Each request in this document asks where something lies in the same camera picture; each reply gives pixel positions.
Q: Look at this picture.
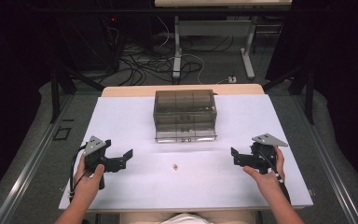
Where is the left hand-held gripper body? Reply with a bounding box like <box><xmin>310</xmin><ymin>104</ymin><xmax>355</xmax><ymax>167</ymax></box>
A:
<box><xmin>83</xmin><ymin>135</ymin><xmax>128</xmax><ymax>190</ymax></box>

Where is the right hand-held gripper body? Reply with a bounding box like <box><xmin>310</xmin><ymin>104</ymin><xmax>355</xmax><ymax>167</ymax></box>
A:
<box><xmin>232</xmin><ymin>133</ymin><xmax>289</xmax><ymax>175</ymax></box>

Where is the person's right hand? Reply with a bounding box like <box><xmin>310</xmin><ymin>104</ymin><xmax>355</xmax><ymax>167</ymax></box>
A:
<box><xmin>242</xmin><ymin>146</ymin><xmax>286</xmax><ymax>201</ymax></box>

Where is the person's left hand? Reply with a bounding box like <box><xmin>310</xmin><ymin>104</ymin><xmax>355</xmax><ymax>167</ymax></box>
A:
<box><xmin>73</xmin><ymin>154</ymin><xmax>106</xmax><ymax>203</ymax></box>

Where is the white table mat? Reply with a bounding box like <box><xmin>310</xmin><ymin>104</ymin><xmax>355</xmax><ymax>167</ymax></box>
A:
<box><xmin>58</xmin><ymin>93</ymin><xmax>314</xmax><ymax>211</ymax></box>

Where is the clear plastic drawer box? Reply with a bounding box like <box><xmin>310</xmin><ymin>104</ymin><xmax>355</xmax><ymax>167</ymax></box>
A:
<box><xmin>152</xmin><ymin>89</ymin><xmax>218</xmax><ymax>144</ymax></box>

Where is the black metal stand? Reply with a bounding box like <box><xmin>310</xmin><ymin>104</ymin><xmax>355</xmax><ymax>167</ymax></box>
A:
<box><xmin>49</xmin><ymin>59</ymin><xmax>105</xmax><ymax>124</ymax></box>
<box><xmin>262</xmin><ymin>59</ymin><xmax>316</xmax><ymax>126</ymax></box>

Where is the person's white clothing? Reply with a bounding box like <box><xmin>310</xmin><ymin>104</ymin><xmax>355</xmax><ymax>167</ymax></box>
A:
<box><xmin>160</xmin><ymin>213</ymin><xmax>214</xmax><ymax>224</ymax></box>

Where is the dark equipment with red light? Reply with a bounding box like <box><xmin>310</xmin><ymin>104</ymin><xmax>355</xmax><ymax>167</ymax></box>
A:
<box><xmin>101</xmin><ymin>15</ymin><xmax>122</xmax><ymax>74</ymax></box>

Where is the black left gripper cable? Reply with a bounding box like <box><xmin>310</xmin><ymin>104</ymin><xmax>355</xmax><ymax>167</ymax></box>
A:
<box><xmin>69</xmin><ymin>143</ymin><xmax>89</xmax><ymax>203</ymax></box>

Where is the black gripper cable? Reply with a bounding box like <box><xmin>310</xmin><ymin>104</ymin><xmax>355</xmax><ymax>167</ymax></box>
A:
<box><xmin>255</xmin><ymin>149</ymin><xmax>293</xmax><ymax>205</ymax></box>
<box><xmin>69</xmin><ymin>143</ymin><xmax>89</xmax><ymax>203</ymax></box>

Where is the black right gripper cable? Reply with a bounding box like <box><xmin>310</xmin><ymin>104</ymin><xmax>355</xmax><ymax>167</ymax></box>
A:
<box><xmin>255</xmin><ymin>149</ymin><xmax>293</xmax><ymax>205</ymax></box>

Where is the metal floor rail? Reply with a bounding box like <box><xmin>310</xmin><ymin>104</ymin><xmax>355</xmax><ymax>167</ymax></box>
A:
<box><xmin>0</xmin><ymin>94</ymin><xmax>76</xmax><ymax>224</ymax></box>
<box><xmin>292</xmin><ymin>94</ymin><xmax>358</xmax><ymax>224</ymax></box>

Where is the tangle of floor cables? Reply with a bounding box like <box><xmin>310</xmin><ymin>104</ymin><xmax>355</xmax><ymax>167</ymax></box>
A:
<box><xmin>105</xmin><ymin>26</ymin><xmax>235</xmax><ymax>87</ymax></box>

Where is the white metal desk frame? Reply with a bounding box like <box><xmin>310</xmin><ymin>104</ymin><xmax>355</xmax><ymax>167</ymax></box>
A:
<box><xmin>154</xmin><ymin>0</ymin><xmax>293</xmax><ymax>80</ymax></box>

